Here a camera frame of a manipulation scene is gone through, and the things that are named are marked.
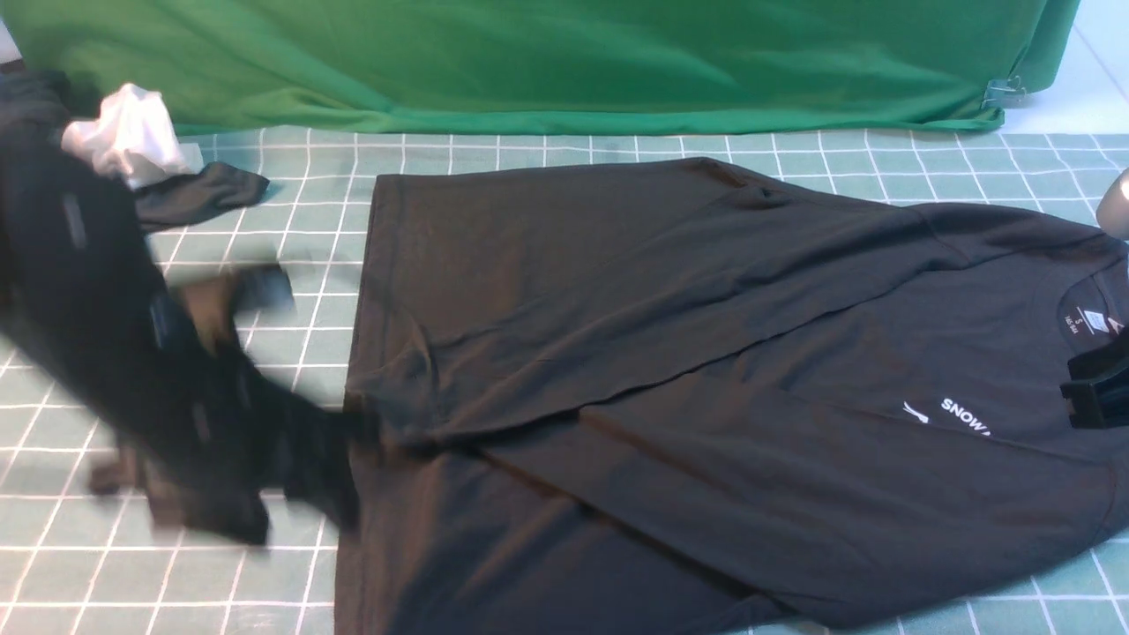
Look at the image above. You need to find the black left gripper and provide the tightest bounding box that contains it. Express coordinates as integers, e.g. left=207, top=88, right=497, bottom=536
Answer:
left=88, top=266, right=362, bottom=546

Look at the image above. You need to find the dark gray crumpled garment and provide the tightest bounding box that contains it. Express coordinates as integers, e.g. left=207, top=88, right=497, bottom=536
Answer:
left=0, top=67, right=271, bottom=282

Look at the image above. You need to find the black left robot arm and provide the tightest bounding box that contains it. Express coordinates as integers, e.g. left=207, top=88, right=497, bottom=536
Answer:
left=3, top=132, right=360, bottom=547

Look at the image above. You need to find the green backdrop cloth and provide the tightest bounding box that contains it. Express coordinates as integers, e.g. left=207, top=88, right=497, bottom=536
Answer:
left=3, top=1, right=1078, bottom=136

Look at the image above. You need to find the metal binder clip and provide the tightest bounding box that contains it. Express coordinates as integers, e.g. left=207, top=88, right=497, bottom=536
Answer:
left=981, top=75, right=1029, bottom=108

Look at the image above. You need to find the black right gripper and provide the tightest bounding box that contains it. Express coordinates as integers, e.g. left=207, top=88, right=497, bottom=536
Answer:
left=1060, top=331, right=1128, bottom=430

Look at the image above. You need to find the teal checkered tablecloth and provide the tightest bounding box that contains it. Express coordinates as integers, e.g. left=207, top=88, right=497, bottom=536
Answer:
left=1, top=128, right=1126, bottom=634

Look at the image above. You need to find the gray long-sleeve top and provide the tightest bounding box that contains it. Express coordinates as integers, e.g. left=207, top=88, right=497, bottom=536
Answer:
left=334, top=158, right=1126, bottom=634

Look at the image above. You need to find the white crumpled cloth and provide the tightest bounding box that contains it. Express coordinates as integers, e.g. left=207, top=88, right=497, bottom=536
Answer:
left=61, top=82, right=205, bottom=191

